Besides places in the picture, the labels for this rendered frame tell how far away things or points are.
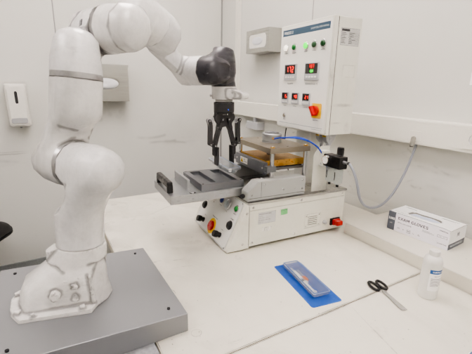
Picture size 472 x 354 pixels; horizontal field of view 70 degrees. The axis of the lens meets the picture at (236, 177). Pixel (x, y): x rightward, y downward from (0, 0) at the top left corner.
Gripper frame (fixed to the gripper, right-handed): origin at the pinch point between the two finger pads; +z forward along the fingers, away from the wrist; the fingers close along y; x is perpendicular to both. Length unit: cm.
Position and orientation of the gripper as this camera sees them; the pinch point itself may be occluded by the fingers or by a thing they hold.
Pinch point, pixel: (224, 156)
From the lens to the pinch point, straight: 128.7
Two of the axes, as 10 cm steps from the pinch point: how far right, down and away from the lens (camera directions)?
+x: 4.4, 2.5, -8.6
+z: -0.1, 9.6, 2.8
